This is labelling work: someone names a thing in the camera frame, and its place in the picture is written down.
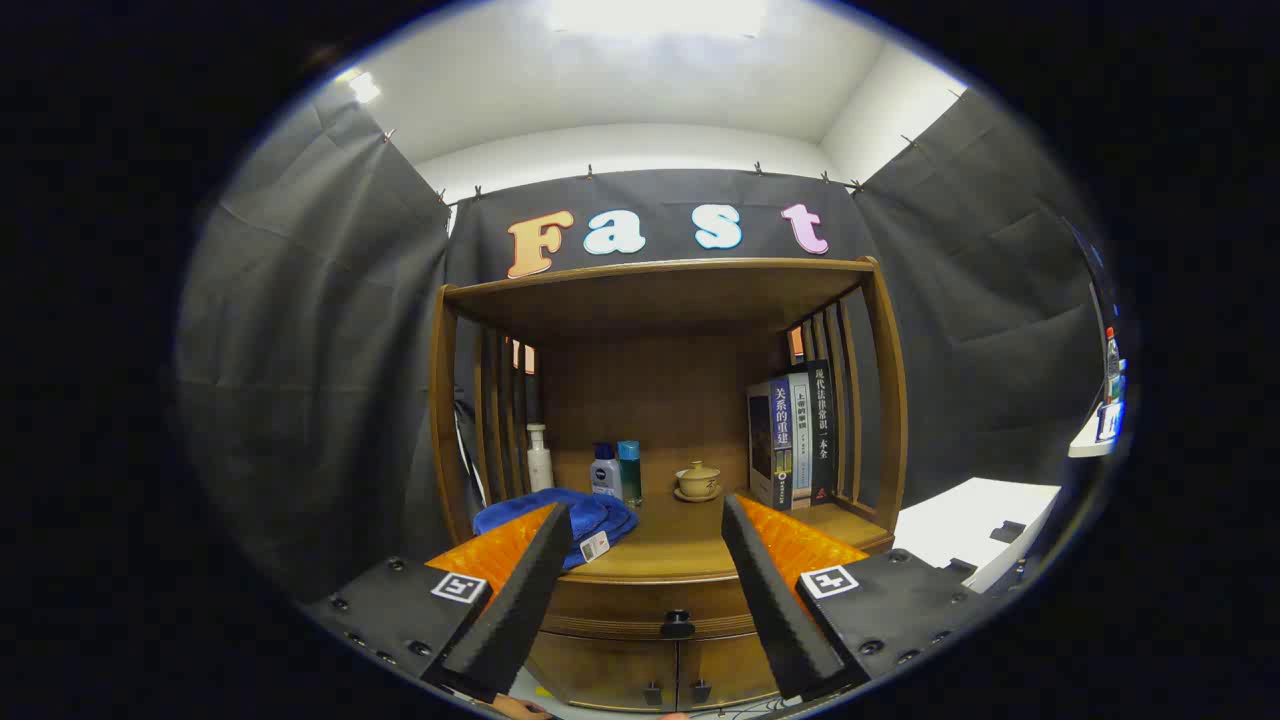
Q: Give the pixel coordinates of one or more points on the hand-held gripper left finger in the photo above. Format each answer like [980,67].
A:
[520,610]

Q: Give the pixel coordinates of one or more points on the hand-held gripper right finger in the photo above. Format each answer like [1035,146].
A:
[775,610]

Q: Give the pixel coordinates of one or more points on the wooden drawer with black knob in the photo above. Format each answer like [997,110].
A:
[620,610]

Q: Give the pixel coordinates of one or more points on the wooden cabinet door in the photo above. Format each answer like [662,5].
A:
[600,670]
[730,680]

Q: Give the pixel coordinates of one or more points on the wooden countertop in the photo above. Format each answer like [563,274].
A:
[680,540]

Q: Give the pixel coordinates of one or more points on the wooden cabinet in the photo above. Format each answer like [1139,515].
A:
[660,300]

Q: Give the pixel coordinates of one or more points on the blue towel with tag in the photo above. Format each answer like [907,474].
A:
[600,515]

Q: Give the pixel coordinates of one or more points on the white pump bottle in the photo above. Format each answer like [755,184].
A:
[540,465]

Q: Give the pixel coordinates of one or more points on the beige lidded tea cup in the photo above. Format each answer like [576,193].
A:
[697,482]

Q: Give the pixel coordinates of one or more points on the white bottle with blue cap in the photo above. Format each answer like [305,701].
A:
[605,478]

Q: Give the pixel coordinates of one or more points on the pale spine book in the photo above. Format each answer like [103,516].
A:
[800,440]

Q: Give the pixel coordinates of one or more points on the clear teal bottle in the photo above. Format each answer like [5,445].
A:
[630,470]

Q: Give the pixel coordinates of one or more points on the blue spine book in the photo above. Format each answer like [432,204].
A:
[780,430]

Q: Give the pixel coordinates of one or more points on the black spine book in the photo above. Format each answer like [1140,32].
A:
[821,430]

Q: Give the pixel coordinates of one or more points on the white side unit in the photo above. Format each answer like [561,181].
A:
[960,520]

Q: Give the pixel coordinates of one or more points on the white and blue box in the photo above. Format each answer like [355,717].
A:
[1110,420]

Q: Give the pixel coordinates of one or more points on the red capped bottle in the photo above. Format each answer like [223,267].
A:
[1112,365]

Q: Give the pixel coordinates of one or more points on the white wall shelf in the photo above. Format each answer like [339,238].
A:
[1088,443]

